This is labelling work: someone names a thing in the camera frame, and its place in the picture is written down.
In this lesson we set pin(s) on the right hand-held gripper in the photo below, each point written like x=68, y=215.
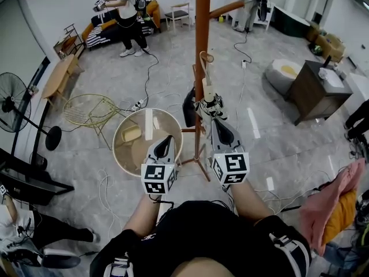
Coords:
x=233, y=164

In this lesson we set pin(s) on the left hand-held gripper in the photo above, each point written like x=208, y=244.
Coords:
x=157, y=173

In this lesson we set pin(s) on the patterned folding umbrella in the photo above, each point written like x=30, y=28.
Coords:
x=209, y=89

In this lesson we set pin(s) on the brown wooden coat rack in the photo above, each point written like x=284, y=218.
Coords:
x=201, y=24

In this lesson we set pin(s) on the person's right forearm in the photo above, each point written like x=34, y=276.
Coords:
x=249, y=203

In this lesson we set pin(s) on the person's left forearm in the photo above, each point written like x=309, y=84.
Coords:
x=144, y=215

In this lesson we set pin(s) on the metal rack shelf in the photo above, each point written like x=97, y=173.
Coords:
x=69, y=42

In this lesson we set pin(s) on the round glass table beige base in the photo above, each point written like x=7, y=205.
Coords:
x=135, y=154

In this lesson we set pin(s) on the yellow rectangular tray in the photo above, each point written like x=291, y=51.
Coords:
x=131, y=134

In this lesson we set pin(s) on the white power strip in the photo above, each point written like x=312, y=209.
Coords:
x=137, y=105
x=244, y=63

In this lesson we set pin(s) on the black hanging bag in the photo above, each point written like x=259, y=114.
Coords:
x=188, y=108

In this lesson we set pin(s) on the person's black shirt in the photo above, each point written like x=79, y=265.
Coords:
x=201, y=232

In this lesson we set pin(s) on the egg shaped beanbag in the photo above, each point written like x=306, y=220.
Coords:
x=278, y=76

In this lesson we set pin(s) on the pink jacket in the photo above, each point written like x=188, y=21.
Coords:
x=325, y=203

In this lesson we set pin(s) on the dark wooden cabinet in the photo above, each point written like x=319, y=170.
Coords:
x=311, y=100

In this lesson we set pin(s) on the orange cushion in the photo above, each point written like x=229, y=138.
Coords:
x=343, y=215

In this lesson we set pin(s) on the black white backpack device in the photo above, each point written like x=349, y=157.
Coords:
x=60, y=260

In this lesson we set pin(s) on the black glass stand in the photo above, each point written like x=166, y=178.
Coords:
x=26, y=183

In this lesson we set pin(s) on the white paper sheet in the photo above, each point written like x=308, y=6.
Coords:
x=334, y=79

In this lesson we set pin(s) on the wooden coffee table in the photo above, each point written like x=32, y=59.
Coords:
x=57, y=74

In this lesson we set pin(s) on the green bottle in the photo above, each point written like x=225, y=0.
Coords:
x=221, y=19

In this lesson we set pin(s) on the black white striped blanket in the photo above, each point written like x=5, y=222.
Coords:
x=98, y=36

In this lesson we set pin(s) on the dark green counter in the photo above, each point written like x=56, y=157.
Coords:
x=288, y=24

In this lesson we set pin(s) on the white nightstand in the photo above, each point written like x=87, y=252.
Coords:
x=269, y=16

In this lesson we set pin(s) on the cardboard boxes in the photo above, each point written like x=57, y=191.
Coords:
x=331, y=43

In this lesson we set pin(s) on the orange sofa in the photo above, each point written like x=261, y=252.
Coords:
x=90, y=30

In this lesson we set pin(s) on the wooden chair dark seat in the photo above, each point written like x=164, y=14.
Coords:
x=180, y=14

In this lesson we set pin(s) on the black standing fan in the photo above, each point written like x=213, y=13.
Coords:
x=13, y=102

